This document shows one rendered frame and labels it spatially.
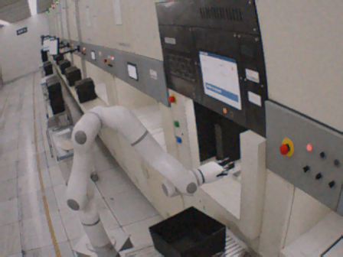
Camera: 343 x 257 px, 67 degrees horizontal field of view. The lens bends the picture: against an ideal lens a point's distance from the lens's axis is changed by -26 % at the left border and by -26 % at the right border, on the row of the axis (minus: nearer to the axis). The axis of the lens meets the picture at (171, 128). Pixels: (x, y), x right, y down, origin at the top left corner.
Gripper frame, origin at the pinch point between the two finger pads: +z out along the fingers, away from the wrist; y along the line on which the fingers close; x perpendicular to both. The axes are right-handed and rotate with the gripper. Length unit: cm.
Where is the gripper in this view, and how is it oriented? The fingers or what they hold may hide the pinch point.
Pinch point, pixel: (228, 164)
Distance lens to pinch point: 151.6
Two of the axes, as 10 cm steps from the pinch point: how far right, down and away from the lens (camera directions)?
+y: 4.4, 3.0, -8.5
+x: -1.4, -9.1, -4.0
